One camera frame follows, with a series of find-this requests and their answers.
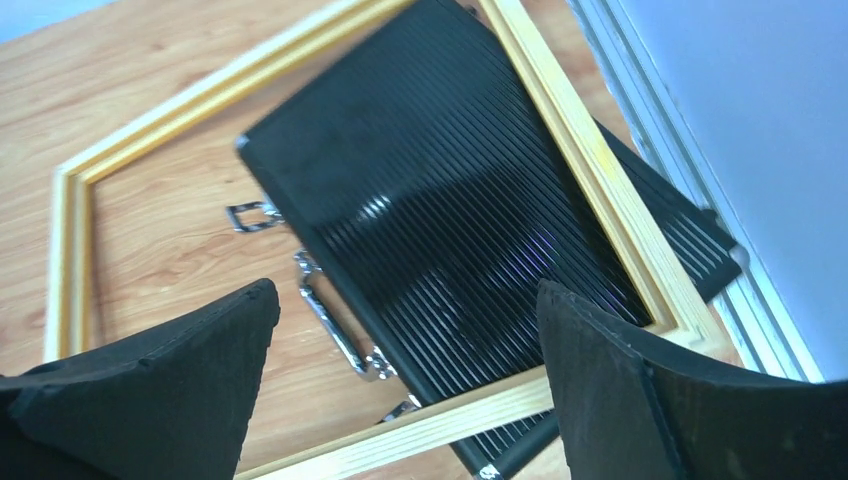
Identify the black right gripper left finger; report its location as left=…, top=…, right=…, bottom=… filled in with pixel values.
left=1, top=278, right=280, bottom=479

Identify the light wooden picture frame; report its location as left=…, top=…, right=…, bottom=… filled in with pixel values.
left=44, top=1, right=729, bottom=479

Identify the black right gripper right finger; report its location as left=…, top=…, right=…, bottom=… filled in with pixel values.
left=536, top=280, right=847, bottom=479

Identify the black ribbed frame backing board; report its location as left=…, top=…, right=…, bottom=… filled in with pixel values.
left=225, top=0, right=743, bottom=480

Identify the aluminium rail right table edge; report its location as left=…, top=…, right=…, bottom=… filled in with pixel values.
left=570, top=0, right=824, bottom=382

